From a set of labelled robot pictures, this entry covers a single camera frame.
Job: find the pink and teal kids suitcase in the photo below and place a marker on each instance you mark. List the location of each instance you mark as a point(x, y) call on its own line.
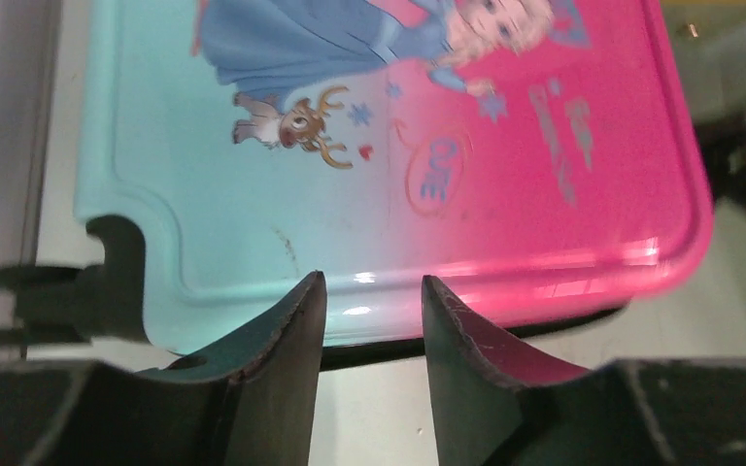
point(536, 156)

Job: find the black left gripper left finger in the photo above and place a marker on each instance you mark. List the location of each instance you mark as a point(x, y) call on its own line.
point(246, 399)

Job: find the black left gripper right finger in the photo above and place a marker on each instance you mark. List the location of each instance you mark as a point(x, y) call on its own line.
point(498, 400)

